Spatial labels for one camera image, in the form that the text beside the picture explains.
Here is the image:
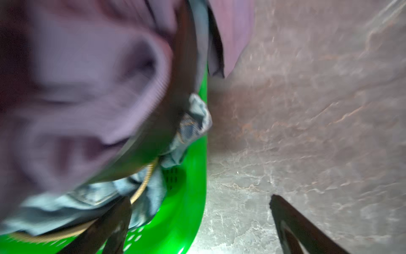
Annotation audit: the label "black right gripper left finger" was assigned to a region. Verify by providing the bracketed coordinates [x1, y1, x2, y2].
[59, 197, 132, 254]

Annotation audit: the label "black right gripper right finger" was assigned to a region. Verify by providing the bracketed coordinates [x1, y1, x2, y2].
[270, 195, 348, 254]

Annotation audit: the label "black leather belt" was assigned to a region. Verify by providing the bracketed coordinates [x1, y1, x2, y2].
[89, 1, 198, 183]

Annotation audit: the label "purple trousers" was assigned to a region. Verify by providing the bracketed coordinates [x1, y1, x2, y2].
[1, 1, 255, 220]

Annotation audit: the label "tan woven belt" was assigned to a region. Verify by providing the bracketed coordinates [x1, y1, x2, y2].
[9, 158, 159, 244]

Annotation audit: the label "blue denim jeans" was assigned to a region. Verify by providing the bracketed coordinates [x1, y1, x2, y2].
[0, 0, 213, 237]

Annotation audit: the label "green plastic basket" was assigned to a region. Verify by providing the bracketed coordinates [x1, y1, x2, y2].
[0, 68, 208, 254]

